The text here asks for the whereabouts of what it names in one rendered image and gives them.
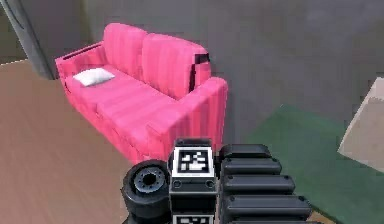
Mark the green rug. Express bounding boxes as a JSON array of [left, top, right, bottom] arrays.
[[244, 104, 384, 224]]

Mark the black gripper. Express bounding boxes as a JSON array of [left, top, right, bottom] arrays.
[[120, 159, 172, 224]]

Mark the white pillow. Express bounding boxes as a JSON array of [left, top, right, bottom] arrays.
[[72, 67, 116, 88]]

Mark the pink sofa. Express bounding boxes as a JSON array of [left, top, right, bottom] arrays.
[[54, 22, 230, 165]]

